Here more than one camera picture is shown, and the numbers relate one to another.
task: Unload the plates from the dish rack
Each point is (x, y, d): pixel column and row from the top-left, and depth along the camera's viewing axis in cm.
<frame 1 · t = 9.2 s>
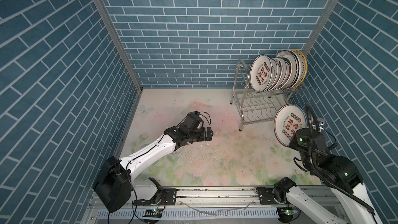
left hand: (210, 135, 80), fingers open
right hand: (300, 134, 65), fingers closed
white plate red characters: (286, 118, 75), point 26 cm above the table
stainless steel dish rack: (253, 107, 107), point 5 cm above the table

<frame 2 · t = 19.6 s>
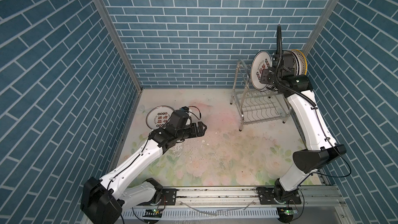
left hand: (204, 129, 76), fingers open
right hand: (268, 73, 74), fingers closed
white plate red characters: (155, 115, 105), point 2 cm above the table
the other named things where they were.

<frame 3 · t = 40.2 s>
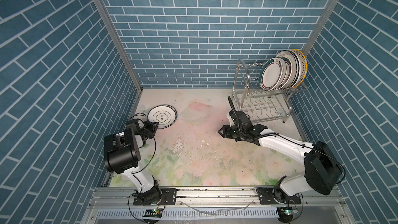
left hand: (161, 121, 95), fingers closed
right hand: (221, 132, 85), fingers open
white plate ring pattern: (165, 115, 104), point 3 cm above the table
white plate green red rim: (271, 74, 85), point 34 cm above the table
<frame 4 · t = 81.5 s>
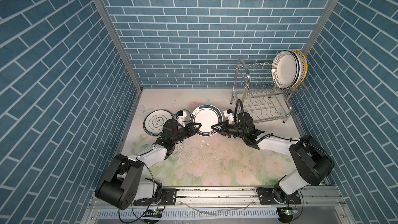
left hand: (204, 127, 82), fingers open
right hand: (213, 128, 81), fingers closed
green red rim plate: (208, 115, 86), point 18 cm above the table
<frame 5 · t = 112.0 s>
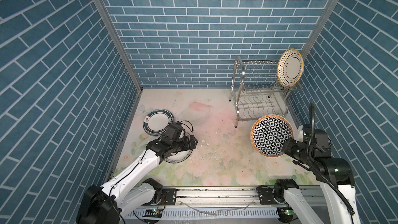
left hand: (195, 144, 81), fingers open
right hand: (285, 143, 68), fingers closed
green red rim plate: (157, 121, 101), point 2 cm above the table
black white geometric pattern plate: (269, 133, 76), point 21 cm above the table
white plate black striped rim: (180, 157, 88), on the table
